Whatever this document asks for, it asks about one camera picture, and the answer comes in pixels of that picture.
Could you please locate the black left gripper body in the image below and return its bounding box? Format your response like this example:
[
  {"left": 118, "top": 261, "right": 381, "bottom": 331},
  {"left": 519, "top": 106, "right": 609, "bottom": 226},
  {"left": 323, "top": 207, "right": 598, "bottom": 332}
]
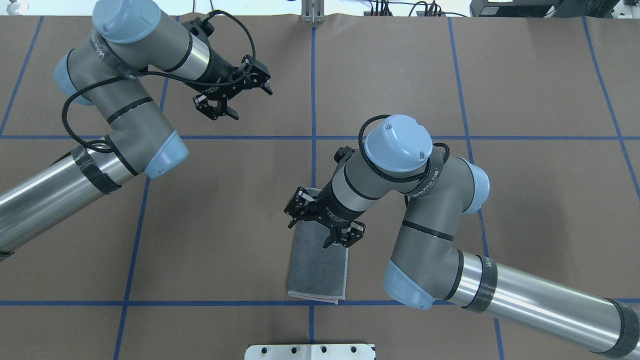
[{"left": 192, "top": 50, "right": 257, "bottom": 108}]

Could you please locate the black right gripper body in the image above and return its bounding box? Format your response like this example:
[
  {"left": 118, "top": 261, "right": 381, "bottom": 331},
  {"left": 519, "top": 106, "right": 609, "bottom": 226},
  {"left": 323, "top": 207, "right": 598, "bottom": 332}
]
[{"left": 298, "top": 184, "right": 363, "bottom": 242}]

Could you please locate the pink and grey towel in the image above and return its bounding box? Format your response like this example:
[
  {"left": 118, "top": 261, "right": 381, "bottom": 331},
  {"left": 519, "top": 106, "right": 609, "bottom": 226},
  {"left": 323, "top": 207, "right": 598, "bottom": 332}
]
[{"left": 286, "top": 187, "right": 350, "bottom": 305}]

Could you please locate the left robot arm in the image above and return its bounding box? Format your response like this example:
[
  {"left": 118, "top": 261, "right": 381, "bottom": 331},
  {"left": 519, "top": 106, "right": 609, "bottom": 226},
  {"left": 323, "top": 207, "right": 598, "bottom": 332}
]
[{"left": 1, "top": 0, "right": 272, "bottom": 260}]

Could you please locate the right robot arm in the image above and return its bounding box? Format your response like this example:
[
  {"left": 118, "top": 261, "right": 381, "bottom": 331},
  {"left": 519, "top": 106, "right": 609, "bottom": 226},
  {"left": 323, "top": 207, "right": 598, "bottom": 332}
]
[{"left": 283, "top": 114, "right": 640, "bottom": 360}]

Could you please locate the brown paper table cover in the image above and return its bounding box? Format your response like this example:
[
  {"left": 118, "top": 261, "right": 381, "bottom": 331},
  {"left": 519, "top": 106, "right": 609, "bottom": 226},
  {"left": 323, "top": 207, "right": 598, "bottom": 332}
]
[{"left": 0, "top": 14, "right": 639, "bottom": 360}]

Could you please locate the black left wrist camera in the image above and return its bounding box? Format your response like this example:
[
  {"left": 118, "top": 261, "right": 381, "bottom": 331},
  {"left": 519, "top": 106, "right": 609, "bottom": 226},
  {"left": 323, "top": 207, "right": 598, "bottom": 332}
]
[{"left": 181, "top": 17, "right": 215, "bottom": 43}]

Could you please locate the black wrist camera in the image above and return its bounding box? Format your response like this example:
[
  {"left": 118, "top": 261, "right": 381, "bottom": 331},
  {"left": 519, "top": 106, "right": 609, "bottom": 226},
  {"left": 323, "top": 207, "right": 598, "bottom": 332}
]
[
  {"left": 181, "top": 17, "right": 215, "bottom": 43},
  {"left": 333, "top": 146, "right": 355, "bottom": 164}
]

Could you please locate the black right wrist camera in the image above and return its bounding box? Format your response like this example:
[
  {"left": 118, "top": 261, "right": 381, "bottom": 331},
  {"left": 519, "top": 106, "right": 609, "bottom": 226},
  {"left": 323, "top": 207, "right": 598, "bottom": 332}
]
[{"left": 333, "top": 146, "right": 355, "bottom": 164}]

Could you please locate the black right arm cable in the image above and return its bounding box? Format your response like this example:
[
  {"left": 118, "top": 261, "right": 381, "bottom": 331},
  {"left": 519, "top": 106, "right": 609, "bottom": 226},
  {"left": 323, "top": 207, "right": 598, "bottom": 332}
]
[{"left": 358, "top": 114, "right": 452, "bottom": 201}]

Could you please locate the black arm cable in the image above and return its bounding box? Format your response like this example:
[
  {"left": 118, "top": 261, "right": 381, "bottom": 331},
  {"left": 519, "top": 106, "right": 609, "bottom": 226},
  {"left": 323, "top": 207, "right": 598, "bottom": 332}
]
[
  {"left": 358, "top": 114, "right": 452, "bottom": 201},
  {"left": 61, "top": 10, "right": 257, "bottom": 153}
]

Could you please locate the aluminium frame post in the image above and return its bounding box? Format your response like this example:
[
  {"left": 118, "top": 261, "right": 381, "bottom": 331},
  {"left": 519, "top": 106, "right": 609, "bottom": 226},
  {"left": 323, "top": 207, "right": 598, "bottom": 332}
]
[{"left": 300, "top": 0, "right": 326, "bottom": 24}]

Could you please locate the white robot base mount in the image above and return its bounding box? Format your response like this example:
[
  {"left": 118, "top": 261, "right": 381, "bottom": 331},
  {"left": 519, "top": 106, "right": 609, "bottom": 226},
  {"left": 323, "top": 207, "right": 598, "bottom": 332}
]
[{"left": 244, "top": 343, "right": 377, "bottom": 360}]

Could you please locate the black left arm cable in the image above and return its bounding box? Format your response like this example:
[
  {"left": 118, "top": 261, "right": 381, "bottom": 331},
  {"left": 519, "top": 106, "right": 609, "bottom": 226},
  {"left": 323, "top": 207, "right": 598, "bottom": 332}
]
[{"left": 61, "top": 10, "right": 257, "bottom": 153}]

